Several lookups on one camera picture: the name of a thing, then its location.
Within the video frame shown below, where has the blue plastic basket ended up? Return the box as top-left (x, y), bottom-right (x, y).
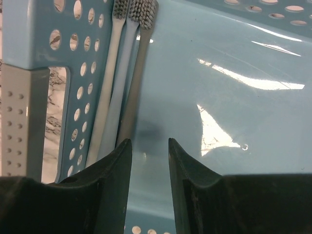
top-left (0, 0), bottom-right (312, 234)

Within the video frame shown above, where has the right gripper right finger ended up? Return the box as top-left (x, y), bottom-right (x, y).
top-left (168, 138), bottom-right (312, 234)

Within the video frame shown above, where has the grey toothbrush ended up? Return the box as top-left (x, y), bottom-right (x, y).
top-left (97, 0), bottom-right (143, 160)
top-left (86, 0), bottom-right (129, 167)
top-left (117, 0), bottom-right (158, 144)

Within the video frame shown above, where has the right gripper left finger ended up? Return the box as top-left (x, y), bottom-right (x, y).
top-left (0, 139), bottom-right (132, 234)

